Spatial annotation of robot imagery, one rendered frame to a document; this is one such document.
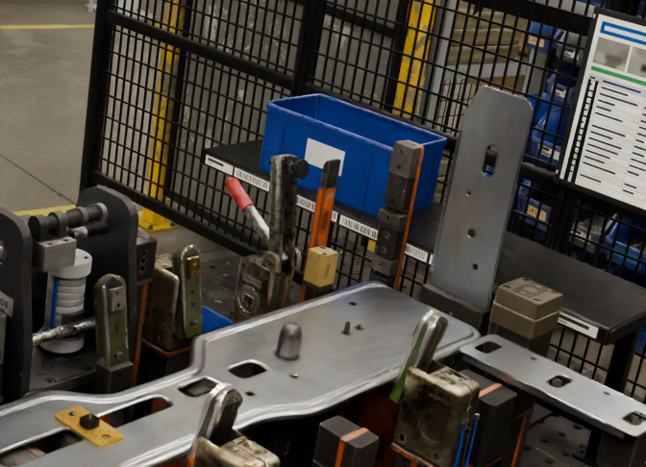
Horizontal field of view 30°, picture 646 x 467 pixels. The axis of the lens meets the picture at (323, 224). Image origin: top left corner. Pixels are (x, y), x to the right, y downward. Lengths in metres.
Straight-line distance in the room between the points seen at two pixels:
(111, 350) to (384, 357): 0.38
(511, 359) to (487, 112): 0.38
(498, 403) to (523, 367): 0.09
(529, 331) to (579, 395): 0.17
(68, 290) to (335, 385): 0.37
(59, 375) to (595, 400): 0.72
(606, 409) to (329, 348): 0.38
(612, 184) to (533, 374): 0.46
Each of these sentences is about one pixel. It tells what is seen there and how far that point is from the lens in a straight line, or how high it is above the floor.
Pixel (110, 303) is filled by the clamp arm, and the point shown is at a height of 1.07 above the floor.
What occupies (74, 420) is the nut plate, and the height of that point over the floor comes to 1.00.
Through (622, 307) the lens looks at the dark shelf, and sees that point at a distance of 1.97.
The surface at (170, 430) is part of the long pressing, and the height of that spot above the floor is 1.00.
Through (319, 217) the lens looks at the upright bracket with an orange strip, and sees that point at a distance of 1.84.
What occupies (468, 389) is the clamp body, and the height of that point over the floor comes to 1.04.
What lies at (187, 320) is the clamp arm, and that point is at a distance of 1.68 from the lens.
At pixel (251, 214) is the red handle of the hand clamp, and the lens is 1.80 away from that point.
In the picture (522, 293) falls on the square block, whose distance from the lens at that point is 1.84.
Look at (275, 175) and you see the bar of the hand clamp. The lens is 1.74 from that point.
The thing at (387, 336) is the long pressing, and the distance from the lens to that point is 1.75.
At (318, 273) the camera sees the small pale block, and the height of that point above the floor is 1.03.
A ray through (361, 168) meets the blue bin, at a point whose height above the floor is 1.11.
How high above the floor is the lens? 1.73
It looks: 20 degrees down
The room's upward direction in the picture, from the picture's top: 10 degrees clockwise
